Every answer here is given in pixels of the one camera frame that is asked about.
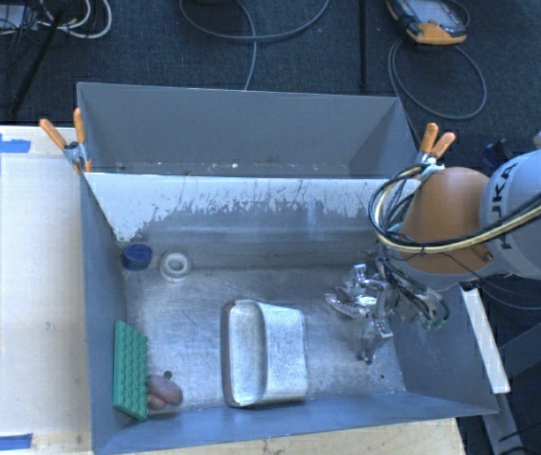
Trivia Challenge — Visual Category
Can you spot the bare metal gripper finger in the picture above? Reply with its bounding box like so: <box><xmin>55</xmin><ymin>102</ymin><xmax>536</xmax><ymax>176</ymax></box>
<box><xmin>324</xmin><ymin>263</ymin><xmax>383</xmax><ymax>320</ymax></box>
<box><xmin>358</xmin><ymin>318</ymin><xmax>394</xmax><ymax>366</ymax></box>

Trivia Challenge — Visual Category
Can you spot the silver metal tray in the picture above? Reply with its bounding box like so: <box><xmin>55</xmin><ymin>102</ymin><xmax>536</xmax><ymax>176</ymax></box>
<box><xmin>220</xmin><ymin>299</ymin><xmax>310</xmax><ymax>410</ymax></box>

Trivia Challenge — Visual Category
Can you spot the pink-brown toy food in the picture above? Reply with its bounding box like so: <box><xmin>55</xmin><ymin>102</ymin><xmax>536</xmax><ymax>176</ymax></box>
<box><xmin>146</xmin><ymin>372</ymin><xmax>185</xmax><ymax>412</ymax></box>

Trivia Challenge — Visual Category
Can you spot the grey metal bin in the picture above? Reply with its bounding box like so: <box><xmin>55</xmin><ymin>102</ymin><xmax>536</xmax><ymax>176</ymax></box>
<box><xmin>75</xmin><ymin>82</ymin><xmax>501</xmax><ymax>455</ymax></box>

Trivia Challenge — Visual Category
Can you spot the blue cap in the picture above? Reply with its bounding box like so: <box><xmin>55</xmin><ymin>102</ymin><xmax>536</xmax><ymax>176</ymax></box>
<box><xmin>121</xmin><ymin>243</ymin><xmax>154</xmax><ymax>272</ymax></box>

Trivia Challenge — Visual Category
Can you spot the green studded flat block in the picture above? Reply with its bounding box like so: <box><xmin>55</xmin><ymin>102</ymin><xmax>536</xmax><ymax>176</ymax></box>
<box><xmin>111</xmin><ymin>319</ymin><xmax>151</xmax><ymax>422</ymax></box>

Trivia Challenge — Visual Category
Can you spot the white ring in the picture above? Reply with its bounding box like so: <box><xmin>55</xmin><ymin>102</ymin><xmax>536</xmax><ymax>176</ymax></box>
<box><xmin>158</xmin><ymin>250</ymin><xmax>193</xmax><ymax>284</ymax></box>

